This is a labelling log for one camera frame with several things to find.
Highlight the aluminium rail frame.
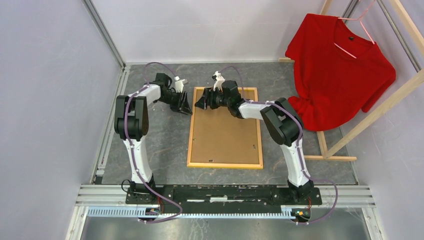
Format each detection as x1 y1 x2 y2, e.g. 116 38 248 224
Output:
64 0 385 240

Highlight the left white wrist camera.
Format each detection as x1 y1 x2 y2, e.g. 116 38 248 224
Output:
174 76 188 93

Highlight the brown cardboard backing board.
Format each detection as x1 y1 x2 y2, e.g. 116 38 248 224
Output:
190 90 261 165

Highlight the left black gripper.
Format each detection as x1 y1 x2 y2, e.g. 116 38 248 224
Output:
157 90 193 116

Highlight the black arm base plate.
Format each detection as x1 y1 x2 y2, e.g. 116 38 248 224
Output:
125 183 323 214

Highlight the red t-shirt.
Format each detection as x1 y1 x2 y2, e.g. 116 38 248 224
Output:
285 13 396 132

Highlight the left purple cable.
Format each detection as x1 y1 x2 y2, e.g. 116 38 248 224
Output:
123 61 184 225

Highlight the purple cable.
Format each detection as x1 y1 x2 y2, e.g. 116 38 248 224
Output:
123 61 184 225
219 65 339 226

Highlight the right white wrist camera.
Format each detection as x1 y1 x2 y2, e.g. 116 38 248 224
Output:
212 71 226 91

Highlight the wooden clothes rack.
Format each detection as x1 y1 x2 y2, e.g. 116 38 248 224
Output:
278 0 424 163

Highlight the pink clothes hanger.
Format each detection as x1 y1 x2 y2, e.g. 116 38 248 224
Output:
333 0 377 60

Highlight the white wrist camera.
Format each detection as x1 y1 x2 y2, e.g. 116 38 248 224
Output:
174 76 188 93
212 71 226 91

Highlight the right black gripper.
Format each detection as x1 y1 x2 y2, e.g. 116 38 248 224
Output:
194 86 231 110

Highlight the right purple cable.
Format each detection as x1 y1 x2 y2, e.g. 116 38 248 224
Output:
219 65 339 226

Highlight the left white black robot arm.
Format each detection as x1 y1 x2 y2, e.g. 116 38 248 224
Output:
114 73 192 204

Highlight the yellow wooden picture frame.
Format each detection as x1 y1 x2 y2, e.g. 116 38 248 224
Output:
186 87 265 170

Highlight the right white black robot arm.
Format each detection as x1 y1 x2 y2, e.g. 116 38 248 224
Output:
194 80 314 204

